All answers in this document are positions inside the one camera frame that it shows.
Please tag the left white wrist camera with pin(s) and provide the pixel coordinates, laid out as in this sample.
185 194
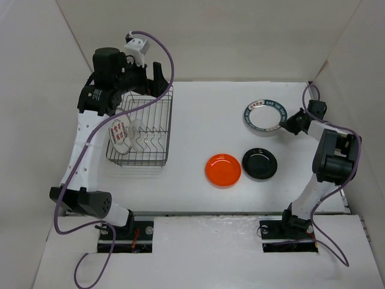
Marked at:
137 48

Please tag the black plate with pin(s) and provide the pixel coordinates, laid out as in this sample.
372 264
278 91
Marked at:
259 164

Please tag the clear glass plate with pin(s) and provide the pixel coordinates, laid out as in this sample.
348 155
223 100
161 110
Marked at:
137 135

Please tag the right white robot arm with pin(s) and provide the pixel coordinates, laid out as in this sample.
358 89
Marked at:
334 165

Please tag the grey wire dish rack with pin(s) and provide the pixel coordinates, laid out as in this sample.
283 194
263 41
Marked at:
157 120

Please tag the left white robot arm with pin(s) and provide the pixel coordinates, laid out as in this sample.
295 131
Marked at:
78 189

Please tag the orange plate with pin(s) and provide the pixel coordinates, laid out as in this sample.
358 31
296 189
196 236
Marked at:
223 170

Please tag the white plate teal rim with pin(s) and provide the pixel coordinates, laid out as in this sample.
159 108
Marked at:
264 116

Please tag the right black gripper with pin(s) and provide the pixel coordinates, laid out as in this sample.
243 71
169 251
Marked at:
289 124

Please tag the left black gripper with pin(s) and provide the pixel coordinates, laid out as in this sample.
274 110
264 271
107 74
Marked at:
154 87

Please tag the white plate red characters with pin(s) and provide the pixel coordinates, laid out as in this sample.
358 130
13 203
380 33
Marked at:
118 136

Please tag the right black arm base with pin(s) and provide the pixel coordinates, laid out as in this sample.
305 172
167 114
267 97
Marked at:
276 239

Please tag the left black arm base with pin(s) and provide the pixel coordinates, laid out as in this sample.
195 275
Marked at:
140 240

